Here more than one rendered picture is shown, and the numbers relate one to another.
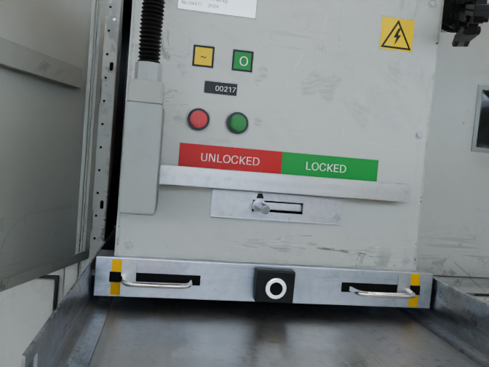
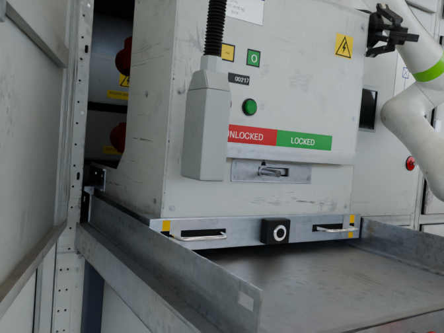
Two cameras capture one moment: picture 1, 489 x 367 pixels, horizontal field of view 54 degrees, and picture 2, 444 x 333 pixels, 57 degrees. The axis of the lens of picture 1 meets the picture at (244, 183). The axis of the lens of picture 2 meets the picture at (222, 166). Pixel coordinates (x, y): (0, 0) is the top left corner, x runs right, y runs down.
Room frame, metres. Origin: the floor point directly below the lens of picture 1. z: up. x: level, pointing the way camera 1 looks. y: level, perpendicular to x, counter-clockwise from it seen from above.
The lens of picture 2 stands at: (0.01, 0.38, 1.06)
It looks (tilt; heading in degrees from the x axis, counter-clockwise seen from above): 3 degrees down; 337
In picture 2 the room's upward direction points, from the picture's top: 5 degrees clockwise
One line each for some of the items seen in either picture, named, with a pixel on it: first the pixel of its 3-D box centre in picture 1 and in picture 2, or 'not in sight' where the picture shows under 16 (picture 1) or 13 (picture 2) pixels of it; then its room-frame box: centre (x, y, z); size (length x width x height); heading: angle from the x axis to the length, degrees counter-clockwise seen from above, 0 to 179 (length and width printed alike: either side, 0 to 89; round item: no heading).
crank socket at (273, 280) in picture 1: (274, 285); (276, 230); (0.73, -0.06, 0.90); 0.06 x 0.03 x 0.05; 99
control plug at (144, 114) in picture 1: (142, 147); (205, 125); (0.65, 0.14, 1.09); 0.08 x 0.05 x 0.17; 9
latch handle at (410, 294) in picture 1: (381, 290); (336, 228); (0.75, -0.23, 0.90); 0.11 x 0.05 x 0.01; 99
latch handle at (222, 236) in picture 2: (157, 281); (199, 235); (0.70, 0.12, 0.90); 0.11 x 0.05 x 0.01; 99
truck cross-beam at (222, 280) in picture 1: (269, 279); (264, 227); (0.77, -0.05, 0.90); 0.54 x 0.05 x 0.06; 99
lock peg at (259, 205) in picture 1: (262, 202); (269, 168); (0.72, -0.03, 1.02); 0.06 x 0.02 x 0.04; 9
